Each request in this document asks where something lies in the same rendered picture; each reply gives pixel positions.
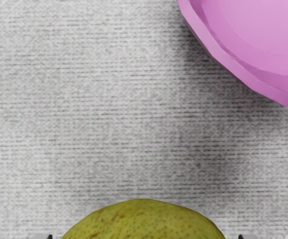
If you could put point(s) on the green speckled pear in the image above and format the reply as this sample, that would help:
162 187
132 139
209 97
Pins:
143 221

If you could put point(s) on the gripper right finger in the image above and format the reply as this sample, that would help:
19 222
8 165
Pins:
248 236

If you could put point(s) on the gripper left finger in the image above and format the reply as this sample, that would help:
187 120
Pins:
42 236

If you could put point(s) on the pink plate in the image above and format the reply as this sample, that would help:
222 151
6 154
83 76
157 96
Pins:
253 42

